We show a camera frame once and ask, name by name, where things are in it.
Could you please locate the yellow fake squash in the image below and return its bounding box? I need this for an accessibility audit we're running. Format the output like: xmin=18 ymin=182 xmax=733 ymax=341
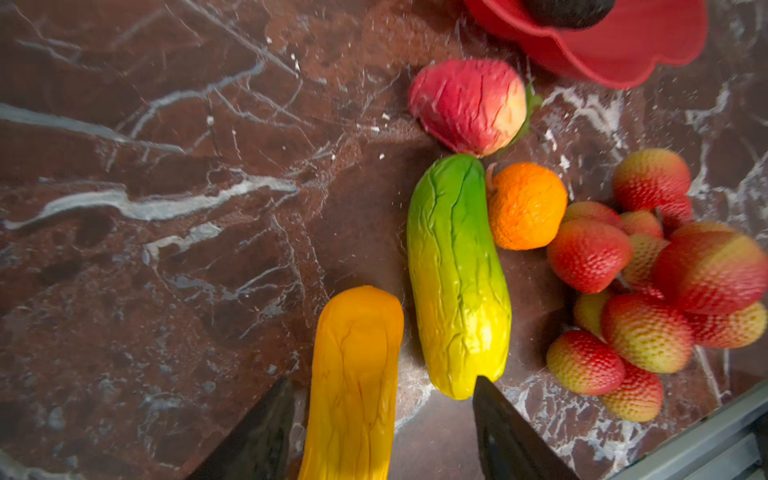
xmin=299 ymin=286 xmax=404 ymax=479

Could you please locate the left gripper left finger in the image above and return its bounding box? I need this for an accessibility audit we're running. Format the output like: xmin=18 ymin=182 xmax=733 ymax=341
xmin=189 ymin=377 xmax=295 ymax=480

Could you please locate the dark fake avocado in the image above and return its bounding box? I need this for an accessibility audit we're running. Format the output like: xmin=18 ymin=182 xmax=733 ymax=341
xmin=521 ymin=0 xmax=616 ymax=30

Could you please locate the aluminium mounting rail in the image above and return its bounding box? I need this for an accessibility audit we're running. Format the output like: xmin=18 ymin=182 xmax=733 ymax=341
xmin=614 ymin=381 xmax=767 ymax=479

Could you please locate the green yellow fake cucumber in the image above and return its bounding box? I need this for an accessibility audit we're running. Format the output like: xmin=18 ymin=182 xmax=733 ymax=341
xmin=406 ymin=155 xmax=512 ymax=401

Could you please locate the red flower-shaped fruit bowl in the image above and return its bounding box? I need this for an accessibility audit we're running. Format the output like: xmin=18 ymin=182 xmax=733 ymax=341
xmin=465 ymin=1 xmax=708 ymax=89

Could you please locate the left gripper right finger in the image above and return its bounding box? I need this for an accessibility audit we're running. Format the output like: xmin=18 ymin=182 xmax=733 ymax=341
xmin=472 ymin=376 xmax=577 ymax=480

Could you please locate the red fake strawberry with leaves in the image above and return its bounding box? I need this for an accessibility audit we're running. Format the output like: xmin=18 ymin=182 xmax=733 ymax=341
xmin=408 ymin=59 xmax=543 ymax=158

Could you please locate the fake orange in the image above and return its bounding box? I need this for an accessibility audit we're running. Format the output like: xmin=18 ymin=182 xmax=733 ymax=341
xmin=486 ymin=163 xmax=568 ymax=251

